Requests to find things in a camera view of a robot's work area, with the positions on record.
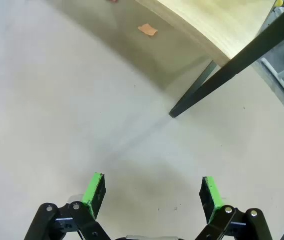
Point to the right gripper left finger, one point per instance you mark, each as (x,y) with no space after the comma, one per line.
(91,195)

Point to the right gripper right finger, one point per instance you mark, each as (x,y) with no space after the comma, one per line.
(213,197)

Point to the orange paper scrap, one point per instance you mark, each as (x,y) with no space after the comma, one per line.
(147,30)

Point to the yellow ball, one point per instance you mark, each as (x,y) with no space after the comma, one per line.
(279,2)

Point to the black frame wooden shelf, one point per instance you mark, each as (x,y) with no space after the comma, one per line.
(219,25)

